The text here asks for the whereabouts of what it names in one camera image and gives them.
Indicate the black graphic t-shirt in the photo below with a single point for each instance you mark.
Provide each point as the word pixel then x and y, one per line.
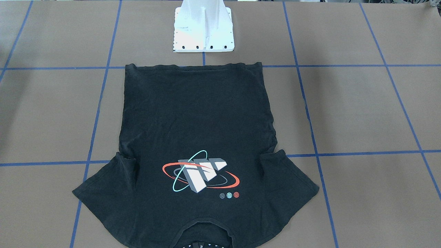
pixel 196 165

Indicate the brown paper table cover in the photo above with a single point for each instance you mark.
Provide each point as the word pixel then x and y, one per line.
pixel 354 89

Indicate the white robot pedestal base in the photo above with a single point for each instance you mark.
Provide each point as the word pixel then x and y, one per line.
pixel 203 26

